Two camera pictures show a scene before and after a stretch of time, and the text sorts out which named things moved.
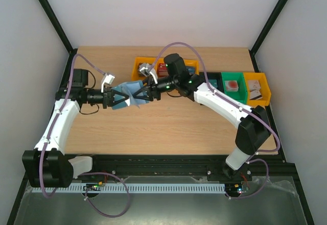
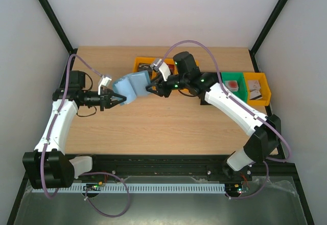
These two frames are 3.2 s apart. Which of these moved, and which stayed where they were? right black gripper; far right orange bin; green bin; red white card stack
Moved: right black gripper
Stayed: far right orange bin; red white card stack; green bin
